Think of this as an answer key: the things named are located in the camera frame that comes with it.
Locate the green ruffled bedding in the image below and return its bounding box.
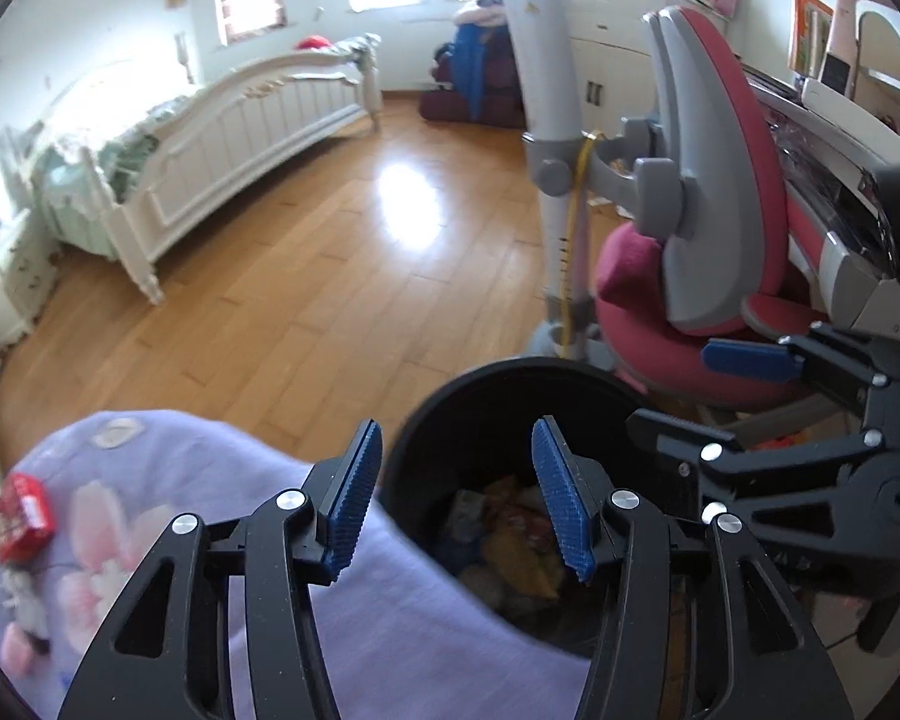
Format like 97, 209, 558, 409
41, 34, 380, 256

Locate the orange picture book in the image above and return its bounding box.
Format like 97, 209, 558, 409
787, 0, 833, 80

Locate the red snack box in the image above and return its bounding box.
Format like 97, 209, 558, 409
0, 472, 55, 565

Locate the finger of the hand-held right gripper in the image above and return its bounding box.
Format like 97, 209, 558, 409
701, 322, 890, 410
626, 409, 890, 571

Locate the purple floral blanket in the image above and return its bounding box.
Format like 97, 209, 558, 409
0, 409, 593, 720

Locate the white cabinet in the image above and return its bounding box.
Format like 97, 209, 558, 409
559, 0, 728, 128

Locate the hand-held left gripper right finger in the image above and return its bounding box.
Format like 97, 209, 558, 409
531, 415, 848, 720

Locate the yellow cable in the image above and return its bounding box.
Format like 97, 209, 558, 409
559, 133, 607, 357

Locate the dark red armchair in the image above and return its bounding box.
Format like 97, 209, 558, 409
420, 0, 530, 125

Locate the white study desk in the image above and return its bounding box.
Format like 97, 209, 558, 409
469, 0, 900, 361

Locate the white nightstand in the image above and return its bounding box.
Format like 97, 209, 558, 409
0, 210, 53, 346

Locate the white wooden bed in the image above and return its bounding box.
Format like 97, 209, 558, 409
34, 34, 383, 306

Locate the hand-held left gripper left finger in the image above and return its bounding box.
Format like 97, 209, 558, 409
58, 420, 385, 720

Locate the blue cloth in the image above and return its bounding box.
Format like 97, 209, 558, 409
454, 22, 488, 121

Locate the pink and grey chair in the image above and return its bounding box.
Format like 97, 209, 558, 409
592, 6, 833, 410

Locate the black trash bin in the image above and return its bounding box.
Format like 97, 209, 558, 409
379, 358, 702, 653

